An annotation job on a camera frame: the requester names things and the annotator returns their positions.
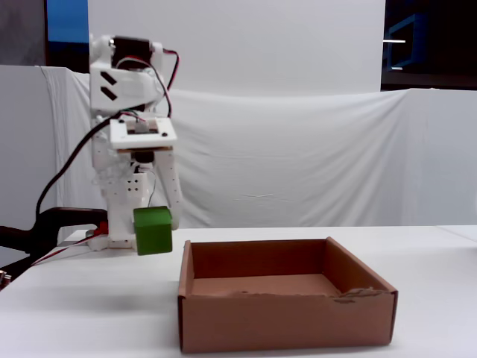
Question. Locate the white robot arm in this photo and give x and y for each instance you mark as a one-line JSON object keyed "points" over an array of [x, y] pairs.
{"points": [[123, 87]]}

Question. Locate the blue wall shelf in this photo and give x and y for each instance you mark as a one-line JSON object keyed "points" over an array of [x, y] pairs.
{"points": [[419, 37]]}

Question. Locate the grey partition panel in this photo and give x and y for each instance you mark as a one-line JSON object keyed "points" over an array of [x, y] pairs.
{"points": [[22, 149]]}

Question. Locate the black clamp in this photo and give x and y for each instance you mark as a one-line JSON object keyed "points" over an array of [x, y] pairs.
{"points": [[67, 220]]}

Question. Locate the white backdrop panel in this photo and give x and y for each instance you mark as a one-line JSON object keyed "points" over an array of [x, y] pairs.
{"points": [[238, 37]]}

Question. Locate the blue window pane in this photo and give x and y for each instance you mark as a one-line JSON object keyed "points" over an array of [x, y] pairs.
{"points": [[67, 22]]}

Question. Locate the white wrist camera mount plate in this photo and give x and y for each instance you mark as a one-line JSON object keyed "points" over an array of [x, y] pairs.
{"points": [[121, 136]]}

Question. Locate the green wooden cube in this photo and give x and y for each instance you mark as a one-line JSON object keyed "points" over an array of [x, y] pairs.
{"points": [[153, 233]]}

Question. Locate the brown cardboard box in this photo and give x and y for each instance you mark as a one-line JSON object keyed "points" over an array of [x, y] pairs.
{"points": [[283, 320]]}

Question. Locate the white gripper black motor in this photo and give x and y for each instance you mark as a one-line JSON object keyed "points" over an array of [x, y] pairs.
{"points": [[168, 178]]}

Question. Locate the white draped cloth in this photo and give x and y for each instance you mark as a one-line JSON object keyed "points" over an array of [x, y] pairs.
{"points": [[298, 149]]}

